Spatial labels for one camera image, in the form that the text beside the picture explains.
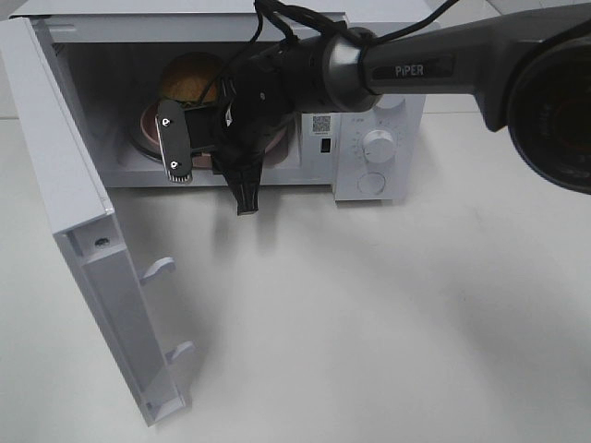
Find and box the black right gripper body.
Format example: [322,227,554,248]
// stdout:
[184,93,294,185]

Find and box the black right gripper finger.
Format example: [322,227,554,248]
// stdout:
[226,168,262,216]

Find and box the burger with lettuce and cheese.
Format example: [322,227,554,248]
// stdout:
[158,52,223,105]

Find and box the pink round plate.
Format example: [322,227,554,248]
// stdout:
[131,102,295,167]

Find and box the round white door button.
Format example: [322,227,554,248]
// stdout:
[357,172,386,196]

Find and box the white timer knob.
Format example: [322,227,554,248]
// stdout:
[361,129,396,164]

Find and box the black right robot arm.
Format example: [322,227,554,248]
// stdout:
[211,1,590,214]

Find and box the white microwave oven body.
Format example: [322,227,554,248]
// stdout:
[1,1,425,214]

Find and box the upper white power knob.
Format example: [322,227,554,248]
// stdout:
[374,94,405,111]

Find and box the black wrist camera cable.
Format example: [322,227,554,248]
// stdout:
[198,0,458,105]

